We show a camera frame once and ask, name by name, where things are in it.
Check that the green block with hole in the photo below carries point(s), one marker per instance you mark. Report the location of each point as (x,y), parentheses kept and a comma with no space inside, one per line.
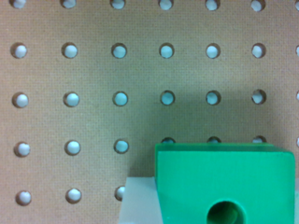
(225,183)

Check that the brown pegboard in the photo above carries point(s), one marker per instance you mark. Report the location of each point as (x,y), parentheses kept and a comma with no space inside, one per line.
(87,92)

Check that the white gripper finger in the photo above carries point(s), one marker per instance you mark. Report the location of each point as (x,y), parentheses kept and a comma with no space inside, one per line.
(140,202)

